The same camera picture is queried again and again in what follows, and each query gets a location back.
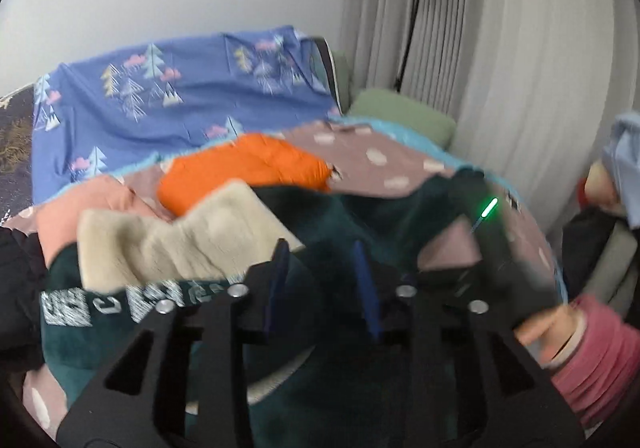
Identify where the grey pleated curtain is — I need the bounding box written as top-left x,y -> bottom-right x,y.
340,0 -> 640,241

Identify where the person's right hand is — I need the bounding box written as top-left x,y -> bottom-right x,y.
514,303 -> 587,370

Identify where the green pillow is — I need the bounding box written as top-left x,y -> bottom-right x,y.
347,88 -> 457,150

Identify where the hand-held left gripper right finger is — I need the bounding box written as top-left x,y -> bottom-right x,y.
352,241 -> 586,448

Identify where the blue tree-print sheet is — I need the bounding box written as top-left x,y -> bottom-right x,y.
31,26 -> 346,205

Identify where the grey chair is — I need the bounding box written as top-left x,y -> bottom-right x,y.
562,215 -> 640,321

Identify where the black floor lamp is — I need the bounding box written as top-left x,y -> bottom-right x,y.
392,0 -> 439,92

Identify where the dark clothing on chair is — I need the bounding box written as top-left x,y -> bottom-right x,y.
561,207 -> 623,281

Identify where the cream fleece garment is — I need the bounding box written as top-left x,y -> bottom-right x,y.
77,179 -> 306,293

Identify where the light blue cloth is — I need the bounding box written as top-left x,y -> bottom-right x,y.
597,112 -> 640,230

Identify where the mauve white-spotted blanket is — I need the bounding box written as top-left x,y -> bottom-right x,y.
10,121 -> 570,441

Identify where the dark gold-patterned cloth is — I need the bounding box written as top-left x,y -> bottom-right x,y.
0,86 -> 37,230

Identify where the peach quilted jacket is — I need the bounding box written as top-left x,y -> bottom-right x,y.
36,175 -> 173,270

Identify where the black puffer jacket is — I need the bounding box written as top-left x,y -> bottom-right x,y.
0,225 -> 49,375

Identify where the dark green printed sweater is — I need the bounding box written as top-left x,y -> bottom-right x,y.
40,171 -> 506,448

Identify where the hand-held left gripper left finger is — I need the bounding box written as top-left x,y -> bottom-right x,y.
55,238 -> 306,448

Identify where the orange puffer jacket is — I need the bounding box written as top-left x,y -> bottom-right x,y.
157,133 -> 334,219

